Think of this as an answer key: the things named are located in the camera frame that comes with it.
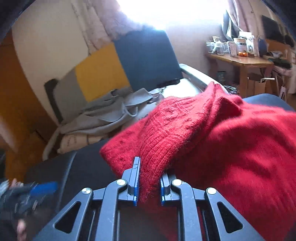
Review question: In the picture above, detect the red knit sweater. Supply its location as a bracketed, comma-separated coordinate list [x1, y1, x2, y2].
[100, 83, 295, 240]

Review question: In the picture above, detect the colour block sofa cushion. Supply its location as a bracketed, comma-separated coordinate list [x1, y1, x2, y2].
[44, 28, 183, 123]

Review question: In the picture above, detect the grey hoodie garment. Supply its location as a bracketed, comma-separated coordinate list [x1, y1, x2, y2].
[60, 88, 163, 136]

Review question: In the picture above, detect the cream patterned pillow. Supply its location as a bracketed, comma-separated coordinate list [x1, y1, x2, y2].
[57, 133, 108, 154]

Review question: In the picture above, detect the brown paper bag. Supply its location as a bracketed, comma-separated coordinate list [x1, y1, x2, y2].
[246, 78, 275, 97]

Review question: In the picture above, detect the wooden side desk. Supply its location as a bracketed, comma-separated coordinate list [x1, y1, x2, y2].
[206, 53, 274, 98]

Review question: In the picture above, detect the black monitor screen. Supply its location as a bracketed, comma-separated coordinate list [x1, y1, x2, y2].
[261, 15, 285, 43]

